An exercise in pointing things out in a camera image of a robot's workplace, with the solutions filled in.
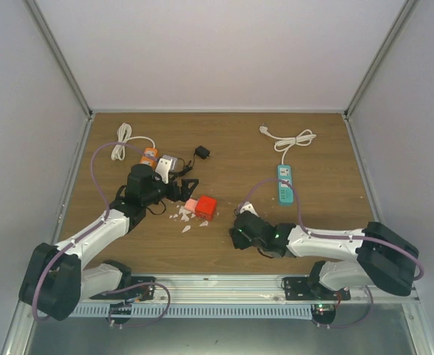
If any pink plug adapter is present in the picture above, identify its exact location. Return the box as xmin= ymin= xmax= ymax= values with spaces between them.
xmin=184 ymin=198 xmax=198 ymax=213

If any red cube socket adapter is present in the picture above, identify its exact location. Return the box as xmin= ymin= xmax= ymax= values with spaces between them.
xmin=194 ymin=195 xmax=217 ymax=221

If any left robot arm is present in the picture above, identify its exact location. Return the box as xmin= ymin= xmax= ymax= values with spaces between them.
xmin=18 ymin=164 xmax=199 ymax=320

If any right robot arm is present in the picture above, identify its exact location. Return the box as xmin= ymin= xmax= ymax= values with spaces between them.
xmin=229 ymin=211 xmax=420 ymax=300

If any orange power strip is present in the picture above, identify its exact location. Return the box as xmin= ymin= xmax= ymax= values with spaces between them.
xmin=140 ymin=148 xmax=159 ymax=169

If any black power adapter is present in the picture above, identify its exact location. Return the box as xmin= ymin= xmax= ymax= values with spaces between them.
xmin=194 ymin=146 xmax=210 ymax=160

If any black adapter cable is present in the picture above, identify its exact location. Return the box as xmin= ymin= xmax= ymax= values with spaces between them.
xmin=172 ymin=158 xmax=198 ymax=177

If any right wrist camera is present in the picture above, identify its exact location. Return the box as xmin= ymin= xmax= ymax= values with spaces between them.
xmin=237 ymin=201 xmax=259 ymax=217

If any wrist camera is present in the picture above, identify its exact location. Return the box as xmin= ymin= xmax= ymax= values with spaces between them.
xmin=155 ymin=155 xmax=177 ymax=184
xmin=237 ymin=201 xmax=259 ymax=217

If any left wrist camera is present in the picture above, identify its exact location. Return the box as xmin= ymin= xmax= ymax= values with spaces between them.
xmin=155 ymin=155 xmax=177 ymax=184

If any white cord of orange strip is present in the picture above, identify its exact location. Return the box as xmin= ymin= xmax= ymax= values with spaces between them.
xmin=111 ymin=123 xmax=156 ymax=161

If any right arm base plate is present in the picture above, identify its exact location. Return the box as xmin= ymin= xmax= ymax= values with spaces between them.
xmin=280 ymin=276 xmax=351 ymax=301

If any grey slotted cable duct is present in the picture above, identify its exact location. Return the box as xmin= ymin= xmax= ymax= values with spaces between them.
xmin=70 ymin=303 xmax=312 ymax=320

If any aluminium front rail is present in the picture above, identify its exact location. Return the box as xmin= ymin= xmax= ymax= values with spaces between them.
xmin=78 ymin=272 xmax=420 ymax=302

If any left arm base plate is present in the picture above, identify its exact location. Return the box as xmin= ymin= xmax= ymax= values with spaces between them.
xmin=90 ymin=276 xmax=156 ymax=302

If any white cord of teal strip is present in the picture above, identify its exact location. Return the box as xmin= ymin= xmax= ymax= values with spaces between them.
xmin=258 ymin=124 xmax=317 ymax=166

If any left aluminium frame post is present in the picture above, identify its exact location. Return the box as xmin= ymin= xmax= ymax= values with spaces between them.
xmin=22 ymin=0 xmax=94 ymax=119

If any aluminium frame post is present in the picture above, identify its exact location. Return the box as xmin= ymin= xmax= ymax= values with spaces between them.
xmin=22 ymin=0 xmax=94 ymax=119
xmin=342 ymin=0 xmax=419 ymax=119

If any right aluminium frame post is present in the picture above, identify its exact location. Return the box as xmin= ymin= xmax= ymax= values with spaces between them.
xmin=342 ymin=0 xmax=419 ymax=119

